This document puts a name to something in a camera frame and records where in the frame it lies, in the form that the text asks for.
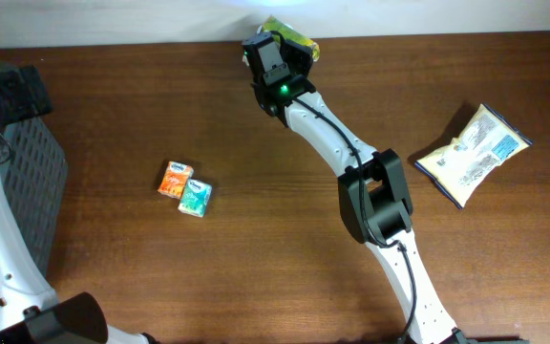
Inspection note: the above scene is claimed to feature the green snack pouch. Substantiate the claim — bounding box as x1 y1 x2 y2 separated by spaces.
257 15 321 62

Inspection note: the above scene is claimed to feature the orange tissue pack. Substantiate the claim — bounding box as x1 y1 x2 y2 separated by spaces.
158 161 194 199

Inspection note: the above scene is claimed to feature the teal tissue pack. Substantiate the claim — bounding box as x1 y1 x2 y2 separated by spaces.
178 179 212 218

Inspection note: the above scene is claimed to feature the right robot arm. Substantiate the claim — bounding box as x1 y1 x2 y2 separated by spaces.
242 31 470 343

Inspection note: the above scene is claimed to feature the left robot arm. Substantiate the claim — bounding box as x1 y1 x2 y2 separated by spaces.
0 63 155 343

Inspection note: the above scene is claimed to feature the grey plastic mesh basket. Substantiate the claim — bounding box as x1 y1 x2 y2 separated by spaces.
0 118 69 274

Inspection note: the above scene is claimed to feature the black right camera cable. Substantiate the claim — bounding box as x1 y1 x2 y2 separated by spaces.
293 97 419 344

